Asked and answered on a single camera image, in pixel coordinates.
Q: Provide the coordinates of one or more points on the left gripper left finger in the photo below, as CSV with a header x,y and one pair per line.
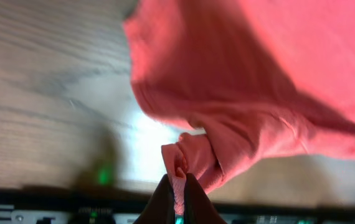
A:
x,y
160,207

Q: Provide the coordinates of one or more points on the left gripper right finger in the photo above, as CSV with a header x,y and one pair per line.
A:
x,y
198,209

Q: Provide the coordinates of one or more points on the red t-shirt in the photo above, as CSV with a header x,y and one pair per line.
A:
x,y
263,79

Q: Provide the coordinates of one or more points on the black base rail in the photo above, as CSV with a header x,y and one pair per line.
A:
x,y
34,207

